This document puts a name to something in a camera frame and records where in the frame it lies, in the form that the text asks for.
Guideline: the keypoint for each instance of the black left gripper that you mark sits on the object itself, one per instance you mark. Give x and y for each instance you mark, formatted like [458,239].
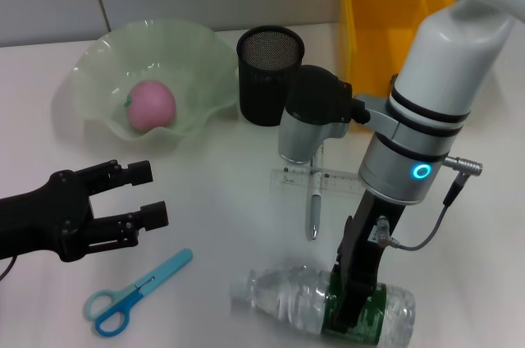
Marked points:
[45,221]

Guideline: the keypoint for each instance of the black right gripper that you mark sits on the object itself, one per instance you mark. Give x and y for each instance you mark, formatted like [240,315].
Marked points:
[365,249]

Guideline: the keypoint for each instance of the green label water bottle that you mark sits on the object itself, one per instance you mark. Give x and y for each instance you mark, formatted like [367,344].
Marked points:
[287,294]

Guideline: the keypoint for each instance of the pink peach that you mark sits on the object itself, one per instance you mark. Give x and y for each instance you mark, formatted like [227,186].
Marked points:
[152,106]

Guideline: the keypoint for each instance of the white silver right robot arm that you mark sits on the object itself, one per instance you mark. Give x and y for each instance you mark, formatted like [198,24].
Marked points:
[443,56]

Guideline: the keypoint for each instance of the blue scissors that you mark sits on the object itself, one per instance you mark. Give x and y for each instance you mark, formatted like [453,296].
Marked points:
[164,270]

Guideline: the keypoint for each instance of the silver ballpoint pen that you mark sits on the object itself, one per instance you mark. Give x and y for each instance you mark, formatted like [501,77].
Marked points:
[315,208]

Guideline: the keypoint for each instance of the transparent plastic ruler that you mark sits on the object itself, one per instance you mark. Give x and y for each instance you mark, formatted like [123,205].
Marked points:
[295,181]

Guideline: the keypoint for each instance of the pale green glass fruit plate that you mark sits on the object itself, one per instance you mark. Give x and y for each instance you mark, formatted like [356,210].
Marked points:
[164,52]

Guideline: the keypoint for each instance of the black mesh pen holder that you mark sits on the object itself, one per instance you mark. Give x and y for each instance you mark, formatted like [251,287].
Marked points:
[258,89]

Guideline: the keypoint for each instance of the yellow plastic storage bin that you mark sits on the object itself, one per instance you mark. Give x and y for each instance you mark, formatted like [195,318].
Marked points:
[369,36]

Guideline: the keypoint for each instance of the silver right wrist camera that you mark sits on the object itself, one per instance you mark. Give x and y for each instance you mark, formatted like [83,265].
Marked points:
[316,93]

